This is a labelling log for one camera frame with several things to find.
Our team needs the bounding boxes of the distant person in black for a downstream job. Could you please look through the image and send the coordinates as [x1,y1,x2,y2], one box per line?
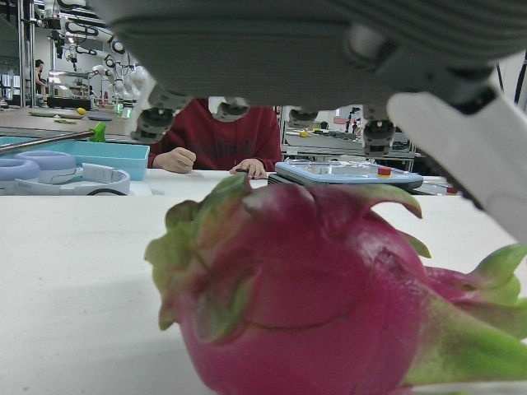
[35,59,49,96]

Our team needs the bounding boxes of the metal reacher grabber tool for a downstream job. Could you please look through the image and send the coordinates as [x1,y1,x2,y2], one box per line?
[0,129,96,156]

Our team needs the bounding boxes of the small robot teach pendant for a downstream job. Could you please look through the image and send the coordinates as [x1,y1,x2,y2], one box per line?
[419,176,460,197]

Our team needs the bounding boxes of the person in red sweater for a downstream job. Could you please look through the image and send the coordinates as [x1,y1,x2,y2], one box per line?
[147,97,283,180]

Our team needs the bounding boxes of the large robot teach pendant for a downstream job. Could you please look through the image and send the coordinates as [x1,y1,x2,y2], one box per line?
[267,160,425,191]

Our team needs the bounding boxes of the green plastic item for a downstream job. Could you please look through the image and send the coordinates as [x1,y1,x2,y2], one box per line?
[88,121,108,144]

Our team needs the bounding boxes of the light blue storage bin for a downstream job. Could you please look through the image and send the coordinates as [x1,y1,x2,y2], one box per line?
[0,135,151,182]

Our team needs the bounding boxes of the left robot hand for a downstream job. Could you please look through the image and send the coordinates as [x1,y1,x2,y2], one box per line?
[88,0,527,248]

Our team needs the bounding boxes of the pink dragon fruit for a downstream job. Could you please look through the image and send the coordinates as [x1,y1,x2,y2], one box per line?
[144,174,527,395]

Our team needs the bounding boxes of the pale blue headphones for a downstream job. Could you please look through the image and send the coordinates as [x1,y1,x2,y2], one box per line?
[0,150,132,197]

